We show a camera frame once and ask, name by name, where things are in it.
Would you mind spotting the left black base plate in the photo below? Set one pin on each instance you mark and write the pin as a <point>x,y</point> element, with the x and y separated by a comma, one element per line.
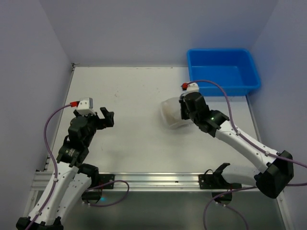
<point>106,178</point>

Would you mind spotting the white mesh laundry bag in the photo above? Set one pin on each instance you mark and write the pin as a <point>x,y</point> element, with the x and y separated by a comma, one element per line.
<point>171,114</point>

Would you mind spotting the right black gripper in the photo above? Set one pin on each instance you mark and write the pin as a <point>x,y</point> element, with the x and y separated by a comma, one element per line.
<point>183,110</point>

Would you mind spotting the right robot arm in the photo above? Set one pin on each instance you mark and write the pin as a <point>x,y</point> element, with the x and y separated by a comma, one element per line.
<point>273,170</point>

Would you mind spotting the blue plastic bin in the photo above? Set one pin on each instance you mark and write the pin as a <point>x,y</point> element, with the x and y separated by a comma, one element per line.
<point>233,69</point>

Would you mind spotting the aluminium mounting rail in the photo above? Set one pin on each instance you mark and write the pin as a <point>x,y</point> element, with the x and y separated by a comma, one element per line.
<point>164,182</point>

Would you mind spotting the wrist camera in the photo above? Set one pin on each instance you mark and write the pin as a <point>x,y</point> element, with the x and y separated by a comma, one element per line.
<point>85,106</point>
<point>188,87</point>

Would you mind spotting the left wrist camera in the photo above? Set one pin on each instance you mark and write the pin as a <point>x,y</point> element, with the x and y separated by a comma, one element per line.
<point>85,106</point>

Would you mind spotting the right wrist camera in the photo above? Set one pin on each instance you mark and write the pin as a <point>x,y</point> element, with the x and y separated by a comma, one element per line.
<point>188,87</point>

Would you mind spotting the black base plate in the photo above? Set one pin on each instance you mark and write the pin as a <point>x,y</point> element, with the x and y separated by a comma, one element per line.
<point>214,180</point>
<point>106,178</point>

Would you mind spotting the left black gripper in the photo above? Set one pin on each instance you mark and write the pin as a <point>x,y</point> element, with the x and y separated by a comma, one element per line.
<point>97,119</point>

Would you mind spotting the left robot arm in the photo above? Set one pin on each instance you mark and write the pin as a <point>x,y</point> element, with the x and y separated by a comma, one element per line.
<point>71,176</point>

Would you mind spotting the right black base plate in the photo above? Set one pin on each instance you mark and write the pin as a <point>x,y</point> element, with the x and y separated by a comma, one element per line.
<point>214,180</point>

